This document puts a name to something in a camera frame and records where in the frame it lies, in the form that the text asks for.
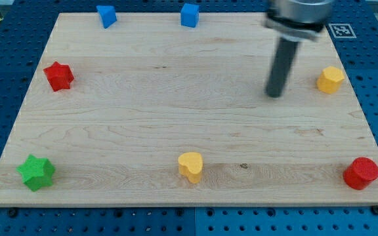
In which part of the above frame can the white fiducial marker tag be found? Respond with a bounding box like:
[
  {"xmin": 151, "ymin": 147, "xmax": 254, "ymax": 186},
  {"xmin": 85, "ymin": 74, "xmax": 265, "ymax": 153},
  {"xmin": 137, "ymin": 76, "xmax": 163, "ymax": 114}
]
[{"xmin": 329, "ymin": 23, "xmax": 356, "ymax": 39}]

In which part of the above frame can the blue triangle block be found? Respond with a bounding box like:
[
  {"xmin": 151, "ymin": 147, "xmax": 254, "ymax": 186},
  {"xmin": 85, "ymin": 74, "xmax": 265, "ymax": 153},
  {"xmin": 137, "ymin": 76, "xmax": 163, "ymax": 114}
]
[{"xmin": 96, "ymin": 5, "xmax": 117, "ymax": 29}]

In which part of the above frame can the blue cube block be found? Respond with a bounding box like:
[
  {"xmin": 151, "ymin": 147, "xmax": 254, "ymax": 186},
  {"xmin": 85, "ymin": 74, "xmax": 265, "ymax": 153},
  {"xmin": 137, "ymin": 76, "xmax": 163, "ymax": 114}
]
[{"xmin": 180, "ymin": 3, "xmax": 200, "ymax": 28}]

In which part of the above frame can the yellow hexagon block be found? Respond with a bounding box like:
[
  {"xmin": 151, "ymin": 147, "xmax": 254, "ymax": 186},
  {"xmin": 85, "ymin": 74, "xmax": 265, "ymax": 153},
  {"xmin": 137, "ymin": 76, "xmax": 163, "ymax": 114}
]
[{"xmin": 316, "ymin": 66, "xmax": 345, "ymax": 94}]

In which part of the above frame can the red star block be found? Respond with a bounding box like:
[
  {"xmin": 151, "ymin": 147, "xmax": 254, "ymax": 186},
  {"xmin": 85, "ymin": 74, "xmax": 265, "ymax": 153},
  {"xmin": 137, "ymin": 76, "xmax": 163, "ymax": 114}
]
[{"xmin": 43, "ymin": 61, "xmax": 74, "ymax": 92}]

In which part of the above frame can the wooden board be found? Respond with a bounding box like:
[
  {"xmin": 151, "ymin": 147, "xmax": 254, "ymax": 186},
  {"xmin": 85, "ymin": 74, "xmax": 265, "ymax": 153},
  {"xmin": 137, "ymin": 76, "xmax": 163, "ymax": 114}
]
[{"xmin": 0, "ymin": 12, "xmax": 378, "ymax": 208}]

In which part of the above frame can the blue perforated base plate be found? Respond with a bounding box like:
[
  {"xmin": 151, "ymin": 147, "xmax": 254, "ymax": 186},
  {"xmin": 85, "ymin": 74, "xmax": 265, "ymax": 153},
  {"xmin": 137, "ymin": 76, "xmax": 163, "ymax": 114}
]
[{"xmin": 0, "ymin": 1, "xmax": 378, "ymax": 235}]

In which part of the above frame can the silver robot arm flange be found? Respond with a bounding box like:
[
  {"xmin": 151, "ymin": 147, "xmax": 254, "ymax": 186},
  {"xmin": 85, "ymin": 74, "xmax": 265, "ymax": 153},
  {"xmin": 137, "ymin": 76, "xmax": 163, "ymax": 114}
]
[{"xmin": 264, "ymin": 0, "xmax": 333, "ymax": 42}]

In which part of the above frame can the green star block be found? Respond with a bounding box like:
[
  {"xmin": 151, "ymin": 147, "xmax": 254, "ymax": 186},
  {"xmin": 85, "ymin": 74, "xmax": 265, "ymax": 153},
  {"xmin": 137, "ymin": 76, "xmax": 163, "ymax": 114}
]
[{"xmin": 16, "ymin": 154, "xmax": 56, "ymax": 191}]

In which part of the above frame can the dark cylindrical pointer rod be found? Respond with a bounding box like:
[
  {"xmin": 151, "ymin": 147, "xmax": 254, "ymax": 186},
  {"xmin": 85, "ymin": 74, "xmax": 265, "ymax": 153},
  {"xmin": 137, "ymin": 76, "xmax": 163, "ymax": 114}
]
[{"xmin": 265, "ymin": 37, "xmax": 299, "ymax": 98}]

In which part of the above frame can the red cylinder block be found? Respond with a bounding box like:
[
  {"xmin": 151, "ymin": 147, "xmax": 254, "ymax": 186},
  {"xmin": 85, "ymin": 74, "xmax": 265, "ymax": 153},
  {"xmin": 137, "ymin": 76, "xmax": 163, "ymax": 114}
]
[{"xmin": 343, "ymin": 157, "xmax": 378, "ymax": 190}]

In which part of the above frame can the yellow heart block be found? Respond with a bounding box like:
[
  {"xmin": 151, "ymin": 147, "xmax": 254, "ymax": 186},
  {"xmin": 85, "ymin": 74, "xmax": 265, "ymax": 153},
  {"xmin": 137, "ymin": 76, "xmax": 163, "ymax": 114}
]
[{"xmin": 178, "ymin": 152, "xmax": 203, "ymax": 184}]

